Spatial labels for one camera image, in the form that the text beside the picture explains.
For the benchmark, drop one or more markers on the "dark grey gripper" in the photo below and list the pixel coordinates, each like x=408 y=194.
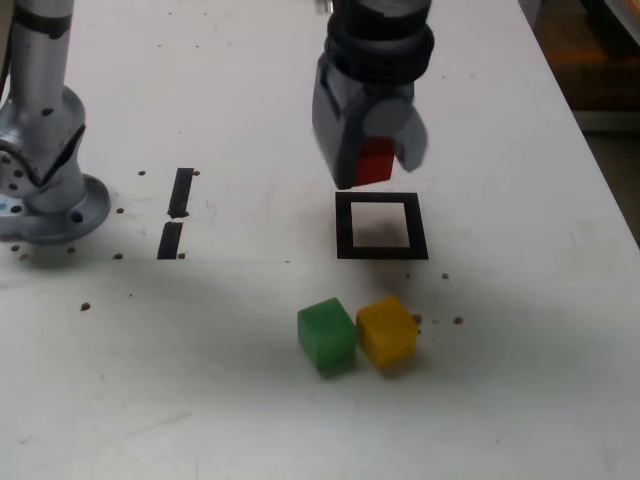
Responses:
x=392 y=91

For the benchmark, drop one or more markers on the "red cube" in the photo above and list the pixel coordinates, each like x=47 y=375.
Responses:
x=375 y=162

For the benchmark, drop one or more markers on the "yellow cube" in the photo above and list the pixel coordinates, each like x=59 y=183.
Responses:
x=387 y=332

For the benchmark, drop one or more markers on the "green cube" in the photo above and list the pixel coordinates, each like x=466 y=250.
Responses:
x=327 y=335

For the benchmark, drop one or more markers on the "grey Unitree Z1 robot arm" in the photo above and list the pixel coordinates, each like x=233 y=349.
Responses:
x=40 y=100

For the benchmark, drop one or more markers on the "black tape square outline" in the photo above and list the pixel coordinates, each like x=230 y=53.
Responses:
x=344 y=225

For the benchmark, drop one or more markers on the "black tape strip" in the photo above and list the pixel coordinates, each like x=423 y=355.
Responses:
x=181 y=192

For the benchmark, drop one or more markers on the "grey background bar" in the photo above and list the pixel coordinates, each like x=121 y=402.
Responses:
x=610 y=120

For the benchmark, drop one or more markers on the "brown background furniture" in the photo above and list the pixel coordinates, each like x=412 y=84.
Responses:
x=615 y=30

